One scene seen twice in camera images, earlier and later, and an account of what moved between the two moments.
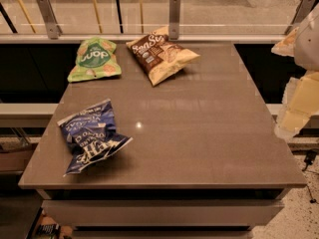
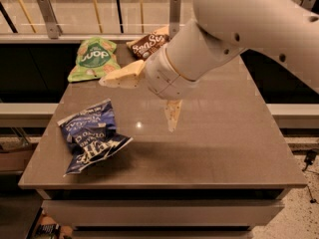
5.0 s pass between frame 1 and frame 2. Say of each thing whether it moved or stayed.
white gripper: moved
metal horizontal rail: stayed
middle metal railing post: stayed
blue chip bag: stayed
